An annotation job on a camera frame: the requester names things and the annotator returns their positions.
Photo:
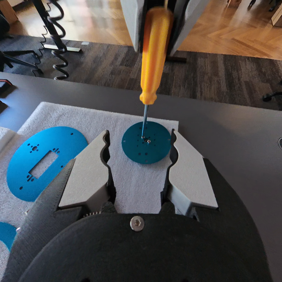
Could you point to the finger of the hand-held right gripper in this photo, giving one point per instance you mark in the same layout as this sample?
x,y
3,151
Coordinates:
x,y
130,22
191,13

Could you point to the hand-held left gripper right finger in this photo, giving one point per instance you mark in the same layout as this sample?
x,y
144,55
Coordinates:
x,y
191,180

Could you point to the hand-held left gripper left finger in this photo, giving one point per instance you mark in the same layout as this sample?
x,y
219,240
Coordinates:
x,y
86,180

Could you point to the small blue round plate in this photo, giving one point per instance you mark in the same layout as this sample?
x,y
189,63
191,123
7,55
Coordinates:
x,y
132,145

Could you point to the grey desk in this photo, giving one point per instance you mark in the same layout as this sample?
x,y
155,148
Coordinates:
x,y
229,128

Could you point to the black desk leg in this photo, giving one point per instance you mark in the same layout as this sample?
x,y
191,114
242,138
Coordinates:
x,y
42,13

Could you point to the large blue round plate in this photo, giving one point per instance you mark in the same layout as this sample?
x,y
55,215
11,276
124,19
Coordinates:
x,y
66,141

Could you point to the white foam sheet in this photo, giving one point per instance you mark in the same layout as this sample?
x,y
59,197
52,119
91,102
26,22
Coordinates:
x,y
66,114

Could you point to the black chair base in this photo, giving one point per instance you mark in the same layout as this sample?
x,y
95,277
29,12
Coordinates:
x,y
271,97

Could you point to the blue disc with bracket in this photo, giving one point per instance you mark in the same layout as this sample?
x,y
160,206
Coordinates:
x,y
6,235

